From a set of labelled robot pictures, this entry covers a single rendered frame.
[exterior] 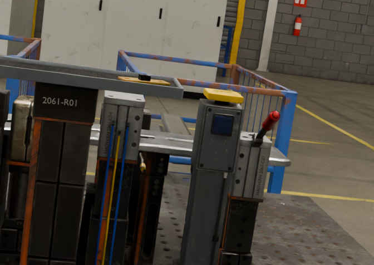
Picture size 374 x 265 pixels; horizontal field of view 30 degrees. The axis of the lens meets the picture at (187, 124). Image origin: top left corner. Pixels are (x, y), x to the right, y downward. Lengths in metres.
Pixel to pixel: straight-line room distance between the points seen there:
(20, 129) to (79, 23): 7.98
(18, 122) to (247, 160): 0.44
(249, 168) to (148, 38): 8.04
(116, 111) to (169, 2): 8.08
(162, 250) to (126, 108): 0.53
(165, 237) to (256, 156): 0.54
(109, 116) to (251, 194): 0.31
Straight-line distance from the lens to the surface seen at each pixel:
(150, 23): 9.33
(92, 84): 1.09
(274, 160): 1.47
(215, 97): 1.14
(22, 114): 1.31
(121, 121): 1.29
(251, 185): 1.35
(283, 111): 3.39
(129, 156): 1.31
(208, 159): 1.16
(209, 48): 9.47
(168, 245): 1.75
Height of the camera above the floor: 1.30
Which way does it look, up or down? 10 degrees down
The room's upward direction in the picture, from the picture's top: 8 degrees clockwise
